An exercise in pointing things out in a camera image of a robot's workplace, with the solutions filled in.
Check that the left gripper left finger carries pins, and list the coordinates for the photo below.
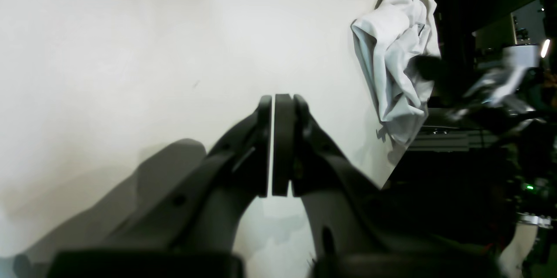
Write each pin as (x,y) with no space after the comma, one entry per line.
(190,232)

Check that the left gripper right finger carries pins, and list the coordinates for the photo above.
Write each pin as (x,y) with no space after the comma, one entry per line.
(356,233)

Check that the white t-shirt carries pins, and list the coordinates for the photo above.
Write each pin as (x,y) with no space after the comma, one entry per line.
(386,40)

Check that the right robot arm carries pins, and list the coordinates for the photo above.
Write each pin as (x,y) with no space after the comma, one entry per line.
(498,99)

